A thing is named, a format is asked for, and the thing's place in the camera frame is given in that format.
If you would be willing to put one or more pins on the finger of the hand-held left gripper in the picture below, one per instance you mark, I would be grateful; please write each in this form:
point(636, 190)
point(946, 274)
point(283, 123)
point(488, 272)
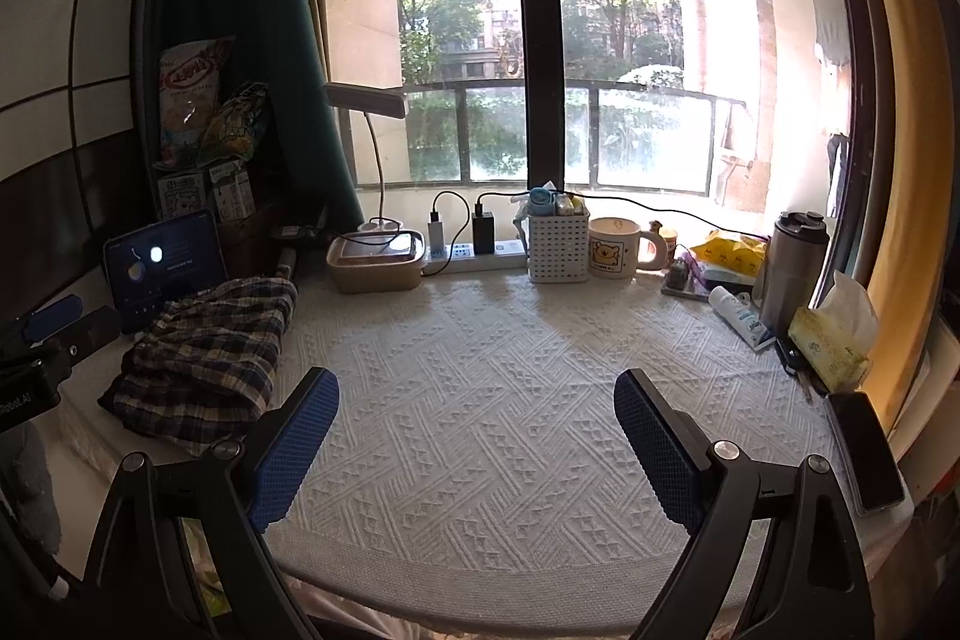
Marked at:
point(97, 329)
point(52, 317)

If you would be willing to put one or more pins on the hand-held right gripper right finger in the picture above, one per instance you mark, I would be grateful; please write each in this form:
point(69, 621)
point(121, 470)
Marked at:
point(656, 445)

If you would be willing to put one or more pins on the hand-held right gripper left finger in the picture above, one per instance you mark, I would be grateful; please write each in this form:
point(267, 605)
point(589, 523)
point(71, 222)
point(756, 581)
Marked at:
point(296, 445)

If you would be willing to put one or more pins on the blue plaid pants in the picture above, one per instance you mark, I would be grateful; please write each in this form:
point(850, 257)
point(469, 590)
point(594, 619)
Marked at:
point(210, 347)

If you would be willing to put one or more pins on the person's left hand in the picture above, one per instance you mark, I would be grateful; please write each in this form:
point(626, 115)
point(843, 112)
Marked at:
point(26, 482)

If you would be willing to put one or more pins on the tablet with lit screen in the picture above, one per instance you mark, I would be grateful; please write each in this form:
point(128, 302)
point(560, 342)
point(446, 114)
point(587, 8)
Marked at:
point(165, 265)

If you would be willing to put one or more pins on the white tube with blue label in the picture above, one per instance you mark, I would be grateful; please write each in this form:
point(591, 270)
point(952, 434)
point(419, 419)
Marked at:
point(739, 314)

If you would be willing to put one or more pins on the small white printed box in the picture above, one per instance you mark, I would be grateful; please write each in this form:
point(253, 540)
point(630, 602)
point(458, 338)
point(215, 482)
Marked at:
point(232, 192)
point(182, 194)

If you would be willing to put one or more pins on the small green bottle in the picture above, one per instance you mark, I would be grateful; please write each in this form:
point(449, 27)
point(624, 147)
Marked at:
point(679, 272)

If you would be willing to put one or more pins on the white knit table cover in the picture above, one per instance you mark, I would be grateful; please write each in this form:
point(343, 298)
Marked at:
point(480, 422)

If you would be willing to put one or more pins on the tan lunch box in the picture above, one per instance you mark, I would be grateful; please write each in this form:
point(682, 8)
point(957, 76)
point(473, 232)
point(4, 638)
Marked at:
point(375, 265)

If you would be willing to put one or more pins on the white bear print mug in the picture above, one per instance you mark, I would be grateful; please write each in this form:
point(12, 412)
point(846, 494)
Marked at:
point(611, 250)

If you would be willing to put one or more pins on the yellow snack packet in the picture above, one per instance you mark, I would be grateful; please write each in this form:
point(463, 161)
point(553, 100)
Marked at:
point(727, 254)

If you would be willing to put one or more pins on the yellow tissue pack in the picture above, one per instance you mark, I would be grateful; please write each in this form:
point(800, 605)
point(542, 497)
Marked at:
point(832, 340)

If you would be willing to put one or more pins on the black smartphone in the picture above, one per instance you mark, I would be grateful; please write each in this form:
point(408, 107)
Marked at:
point(866, 452)

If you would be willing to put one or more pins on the white perforated plastic basket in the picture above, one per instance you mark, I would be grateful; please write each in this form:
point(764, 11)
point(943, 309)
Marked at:
point(559, 250)

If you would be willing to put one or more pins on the steel tumbler with black lid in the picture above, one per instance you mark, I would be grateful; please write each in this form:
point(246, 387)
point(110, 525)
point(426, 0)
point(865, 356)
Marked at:
point(791, 272)

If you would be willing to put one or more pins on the red and white snack bag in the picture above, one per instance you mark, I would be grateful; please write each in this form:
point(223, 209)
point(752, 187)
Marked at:
point(187, 100)

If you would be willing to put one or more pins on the green snack bag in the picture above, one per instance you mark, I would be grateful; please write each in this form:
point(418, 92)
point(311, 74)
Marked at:
point(236, 123)

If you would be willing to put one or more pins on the white charger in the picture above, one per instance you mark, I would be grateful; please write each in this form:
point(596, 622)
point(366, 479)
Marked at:
point(436, 239)

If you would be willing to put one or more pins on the white power strip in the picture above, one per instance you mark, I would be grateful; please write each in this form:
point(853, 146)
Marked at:
point(461, 251)

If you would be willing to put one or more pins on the blue bottle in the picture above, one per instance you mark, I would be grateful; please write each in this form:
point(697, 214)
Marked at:
point(541, 203)

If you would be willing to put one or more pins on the clear plastic bag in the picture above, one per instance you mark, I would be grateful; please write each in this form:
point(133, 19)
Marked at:
point(521, 212)

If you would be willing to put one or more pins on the black charger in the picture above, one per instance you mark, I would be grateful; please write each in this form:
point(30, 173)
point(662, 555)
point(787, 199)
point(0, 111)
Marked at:
point(484, 235)

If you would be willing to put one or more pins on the white desk lamp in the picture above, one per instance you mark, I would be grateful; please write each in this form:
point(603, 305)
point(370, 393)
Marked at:
point(367, 100)

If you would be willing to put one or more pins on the large glass window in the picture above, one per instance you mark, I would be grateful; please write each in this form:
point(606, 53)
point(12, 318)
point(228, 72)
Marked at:
point(600, 48)

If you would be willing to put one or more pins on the yellow curtain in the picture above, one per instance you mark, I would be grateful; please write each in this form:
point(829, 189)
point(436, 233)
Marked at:
point(900, 123)

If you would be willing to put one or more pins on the hanging grey garment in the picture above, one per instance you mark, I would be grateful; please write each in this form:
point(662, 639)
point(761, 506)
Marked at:
point(831, 21)

